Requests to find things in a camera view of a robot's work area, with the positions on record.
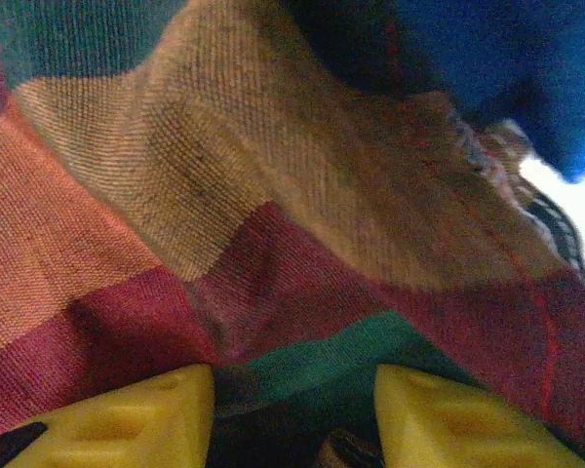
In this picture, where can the multicolour plaid long sleeve shirt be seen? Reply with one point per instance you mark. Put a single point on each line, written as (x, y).
(224, 146)

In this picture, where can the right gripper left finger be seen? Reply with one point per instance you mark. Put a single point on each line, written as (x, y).
(127, 429)

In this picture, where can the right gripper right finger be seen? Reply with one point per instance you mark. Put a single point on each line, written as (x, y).
(443, 429)

